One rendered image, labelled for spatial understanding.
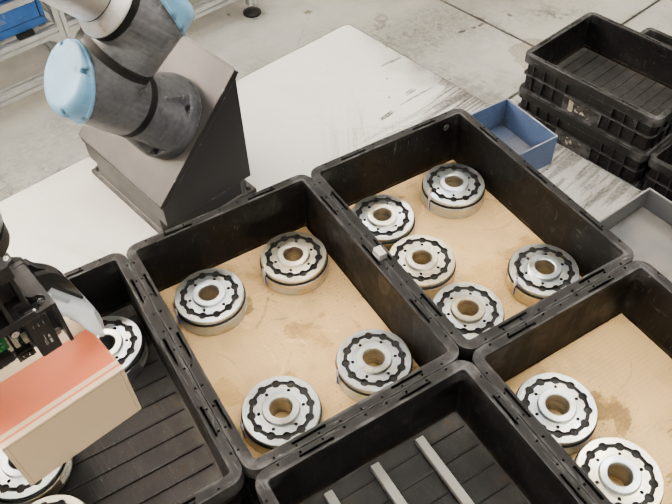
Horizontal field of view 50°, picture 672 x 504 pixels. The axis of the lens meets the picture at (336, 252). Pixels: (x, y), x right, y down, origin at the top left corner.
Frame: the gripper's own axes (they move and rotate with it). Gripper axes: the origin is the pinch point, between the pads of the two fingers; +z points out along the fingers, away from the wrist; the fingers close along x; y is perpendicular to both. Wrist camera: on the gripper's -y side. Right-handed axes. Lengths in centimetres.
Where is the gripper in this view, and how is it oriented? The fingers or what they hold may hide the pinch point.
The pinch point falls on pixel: (32, 364)
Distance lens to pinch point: 77.3
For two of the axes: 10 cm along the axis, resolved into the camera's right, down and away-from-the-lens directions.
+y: 6.6, 5.5, -5.0
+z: 0.3, 6.6, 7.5
